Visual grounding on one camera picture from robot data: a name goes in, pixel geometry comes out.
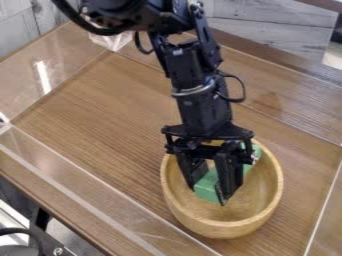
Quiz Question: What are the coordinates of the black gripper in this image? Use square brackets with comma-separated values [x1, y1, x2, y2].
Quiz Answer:
[162, 79, 254, 206]

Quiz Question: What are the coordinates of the green rectangular block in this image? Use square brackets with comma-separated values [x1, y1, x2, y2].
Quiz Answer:
[194, 143, 263, 203]

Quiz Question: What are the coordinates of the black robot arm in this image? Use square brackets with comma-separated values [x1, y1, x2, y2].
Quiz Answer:
[52, 0, 255, 204]

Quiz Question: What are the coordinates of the brown wooden bowl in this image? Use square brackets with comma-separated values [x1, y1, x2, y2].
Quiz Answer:
[161, 140, 285, 239]

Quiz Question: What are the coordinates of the clear acrylic front wall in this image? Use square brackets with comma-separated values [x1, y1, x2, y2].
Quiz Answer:
[0, 123, 221, 256]

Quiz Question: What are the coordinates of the black table leg bracket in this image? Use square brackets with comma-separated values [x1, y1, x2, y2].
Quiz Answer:
[30, 207, 76, 256]

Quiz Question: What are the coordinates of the clear acrylic corner bracket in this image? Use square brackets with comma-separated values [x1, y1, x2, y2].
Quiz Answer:
[88, 31, 133, 52]

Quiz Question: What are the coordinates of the black cable under table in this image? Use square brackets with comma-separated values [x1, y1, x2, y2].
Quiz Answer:
[0, 226, 51, 256]

